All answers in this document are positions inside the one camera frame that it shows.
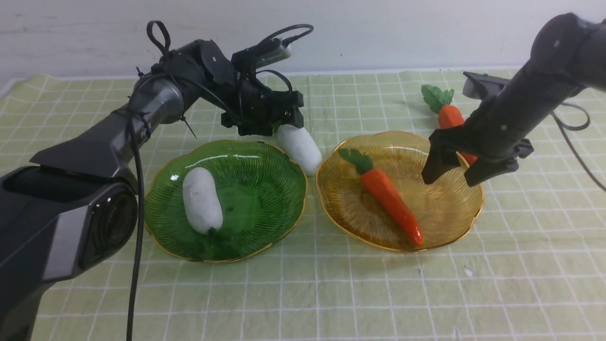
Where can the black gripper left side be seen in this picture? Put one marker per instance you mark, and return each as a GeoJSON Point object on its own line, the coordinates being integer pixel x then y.
{"type": "Point", "coordinates": [256, 109]}

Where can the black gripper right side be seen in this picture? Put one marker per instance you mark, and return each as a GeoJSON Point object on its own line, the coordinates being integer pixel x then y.
{"type": "Point", "coordinates": [496, 147]}

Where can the orange carrot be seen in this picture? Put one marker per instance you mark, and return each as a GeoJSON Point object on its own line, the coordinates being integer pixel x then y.
{"type": "Point", "coordinates": [384, 191]}
{"type": "Point", "coordinates": [448, 116]}

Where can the white radish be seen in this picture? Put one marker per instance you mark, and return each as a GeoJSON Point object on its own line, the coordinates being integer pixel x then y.
{"type": "Point", "coordinates": [201, 202]}
{"type": "Point", "coordinates": [300, 147]}

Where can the amber glass plate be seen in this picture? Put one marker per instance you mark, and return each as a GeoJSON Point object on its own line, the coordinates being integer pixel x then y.
{"type": "Point", "coordinates": [445, 210]}

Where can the green glass plate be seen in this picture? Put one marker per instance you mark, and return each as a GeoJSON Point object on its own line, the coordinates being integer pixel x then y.
{"type": "Point", "coordinates": [261, 194]}

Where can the green checked tablecloth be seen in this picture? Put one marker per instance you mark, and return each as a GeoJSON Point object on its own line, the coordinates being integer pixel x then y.
{"type": "Point", "coordinates": [532, 269]}

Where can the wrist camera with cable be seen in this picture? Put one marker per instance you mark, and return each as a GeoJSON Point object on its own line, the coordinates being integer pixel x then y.
{"type": "Point", "coordinates": [270, 50]}

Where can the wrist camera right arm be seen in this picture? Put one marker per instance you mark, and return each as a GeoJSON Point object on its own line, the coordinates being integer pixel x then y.
{"type": "Point", "coordinates": [478, 86]}

